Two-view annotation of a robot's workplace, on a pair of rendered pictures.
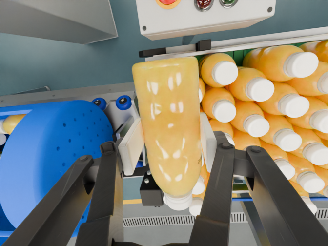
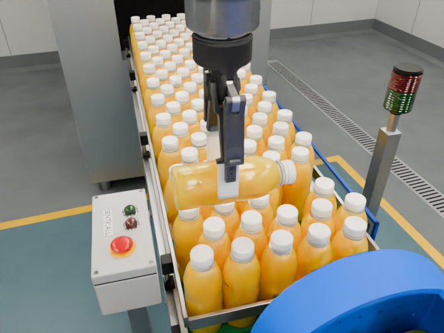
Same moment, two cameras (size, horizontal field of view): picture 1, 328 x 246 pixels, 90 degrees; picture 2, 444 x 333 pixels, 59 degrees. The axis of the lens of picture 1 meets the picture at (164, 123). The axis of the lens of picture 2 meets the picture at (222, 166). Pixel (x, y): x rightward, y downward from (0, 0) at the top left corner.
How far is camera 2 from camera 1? 0.53 m
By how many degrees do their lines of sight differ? 59
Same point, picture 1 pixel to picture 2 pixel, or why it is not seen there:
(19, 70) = not seen: outside the picture
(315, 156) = (249, 145)
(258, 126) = not seen: hidden behind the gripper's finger
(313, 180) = (271, 141)
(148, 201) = not seen: hidden behind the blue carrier
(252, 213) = (370, 184)
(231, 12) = (141, 208)
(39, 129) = (270, 312)
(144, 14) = (139, 262)
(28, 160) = (300, 288)
